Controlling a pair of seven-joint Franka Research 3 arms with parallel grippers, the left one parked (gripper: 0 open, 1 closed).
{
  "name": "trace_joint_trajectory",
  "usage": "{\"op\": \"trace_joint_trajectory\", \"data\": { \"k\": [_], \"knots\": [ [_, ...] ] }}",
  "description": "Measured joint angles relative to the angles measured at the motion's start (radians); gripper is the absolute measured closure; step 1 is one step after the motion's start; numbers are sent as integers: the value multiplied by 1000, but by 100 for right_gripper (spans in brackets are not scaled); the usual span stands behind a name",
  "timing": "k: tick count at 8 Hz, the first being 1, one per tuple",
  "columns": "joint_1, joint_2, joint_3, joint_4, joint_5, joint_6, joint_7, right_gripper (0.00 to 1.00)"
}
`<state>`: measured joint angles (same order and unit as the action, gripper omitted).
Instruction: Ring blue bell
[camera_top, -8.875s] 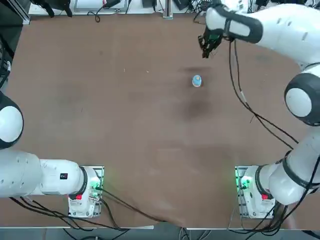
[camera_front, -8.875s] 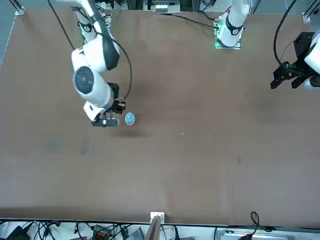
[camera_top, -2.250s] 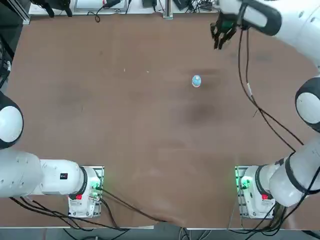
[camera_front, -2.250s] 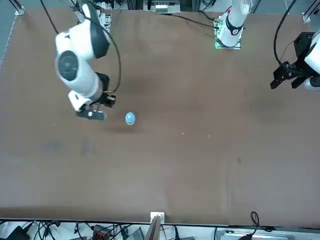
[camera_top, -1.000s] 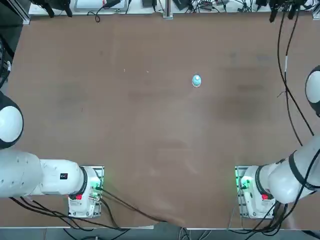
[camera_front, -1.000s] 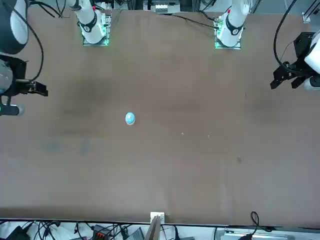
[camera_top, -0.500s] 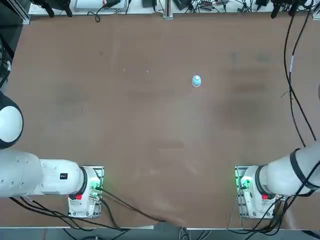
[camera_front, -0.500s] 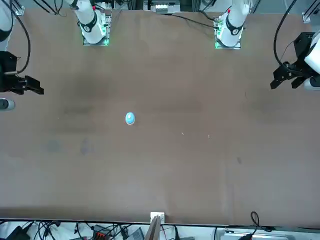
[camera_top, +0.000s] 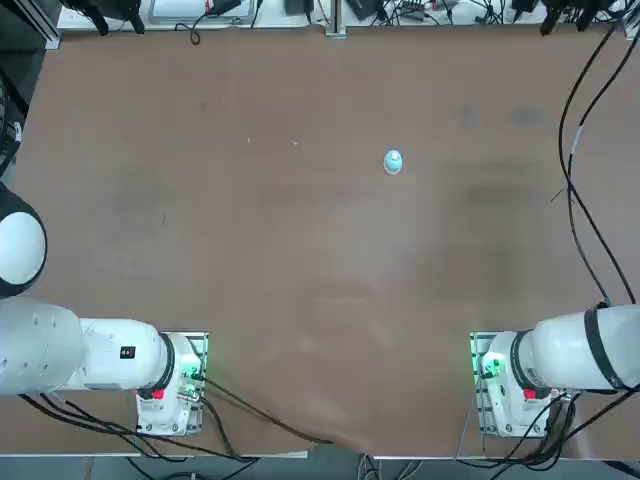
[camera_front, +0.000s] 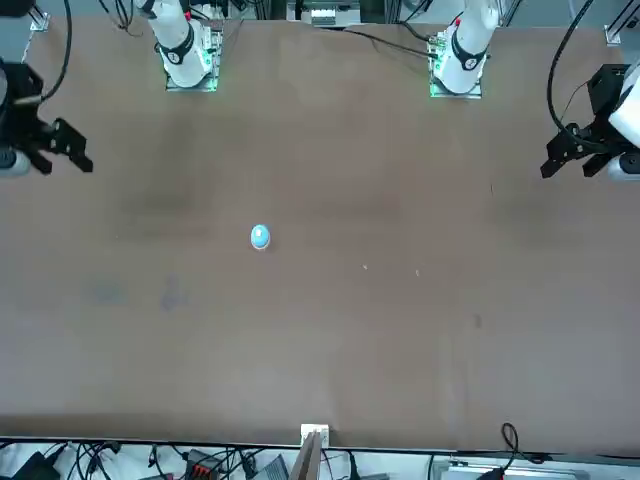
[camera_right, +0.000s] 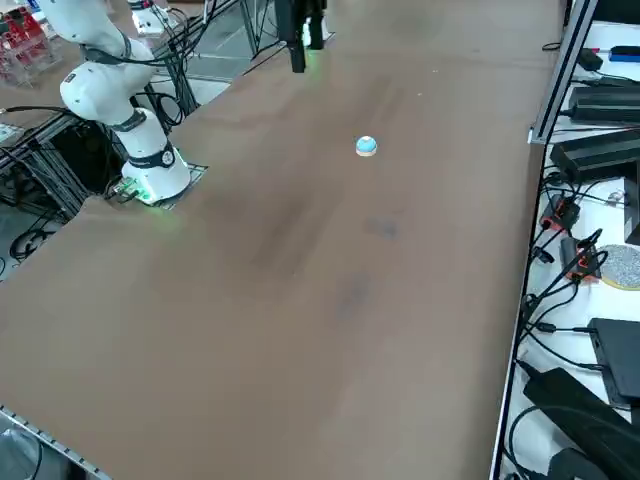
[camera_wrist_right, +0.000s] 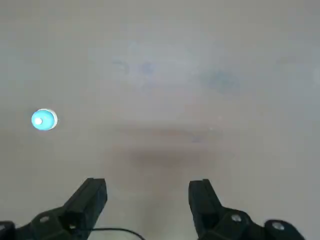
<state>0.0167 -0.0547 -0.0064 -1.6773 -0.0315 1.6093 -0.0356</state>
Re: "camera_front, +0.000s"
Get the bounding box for white table edge bracket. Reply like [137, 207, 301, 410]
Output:
[299, 423, 332, 448]

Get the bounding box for black looped cable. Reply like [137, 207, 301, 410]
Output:
[500, 421, 547, 461]

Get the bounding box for black cable on table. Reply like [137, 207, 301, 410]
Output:
[342, 27, 435, 58]

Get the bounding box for black and orange device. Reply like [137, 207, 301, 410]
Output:
[184, 448, 222, 477]

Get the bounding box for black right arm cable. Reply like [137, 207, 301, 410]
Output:
[33, 0, 72, 104]

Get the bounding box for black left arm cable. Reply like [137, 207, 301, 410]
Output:
[546, 0, 597, 134]

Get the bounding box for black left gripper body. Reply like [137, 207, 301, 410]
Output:
[573, 63, 631, 156]

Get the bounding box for black power adapter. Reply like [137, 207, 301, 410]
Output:
[8, 450, 57, 480]

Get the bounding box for camera mounting post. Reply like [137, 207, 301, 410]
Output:
[288, 431, 324, 480]

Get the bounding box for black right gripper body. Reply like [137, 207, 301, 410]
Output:
[0, 59, 55, 153]

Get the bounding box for aluminium corner bracket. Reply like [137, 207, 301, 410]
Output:
[28, 8, 52, 34]
[603, 21, 627, 48]

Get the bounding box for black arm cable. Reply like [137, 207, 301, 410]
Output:
[546, 0, 597, 134]
[33, 0, 72, 104]

